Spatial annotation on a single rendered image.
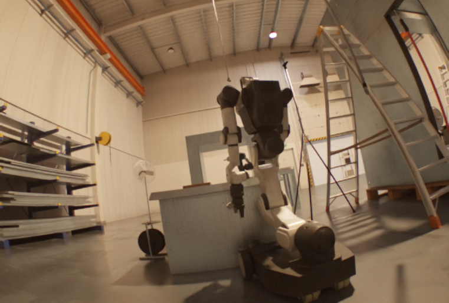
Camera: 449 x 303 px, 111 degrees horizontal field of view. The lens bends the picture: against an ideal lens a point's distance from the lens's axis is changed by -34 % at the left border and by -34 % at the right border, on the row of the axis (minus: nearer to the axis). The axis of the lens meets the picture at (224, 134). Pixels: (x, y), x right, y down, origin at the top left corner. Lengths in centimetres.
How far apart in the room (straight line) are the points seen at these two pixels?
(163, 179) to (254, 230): 1045
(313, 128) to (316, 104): 140
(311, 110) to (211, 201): 1134
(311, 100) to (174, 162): 800
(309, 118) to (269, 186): 1110
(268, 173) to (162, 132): 1109
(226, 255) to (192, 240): 28
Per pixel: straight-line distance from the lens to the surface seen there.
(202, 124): 1202
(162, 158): 1213
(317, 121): 1263
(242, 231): 174
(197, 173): 367
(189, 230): 175
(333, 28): 321
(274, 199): 151
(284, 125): 168
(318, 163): 1238
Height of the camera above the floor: 58
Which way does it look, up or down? 14 degrees up
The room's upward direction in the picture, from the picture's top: 9 degrees counter-clockwise
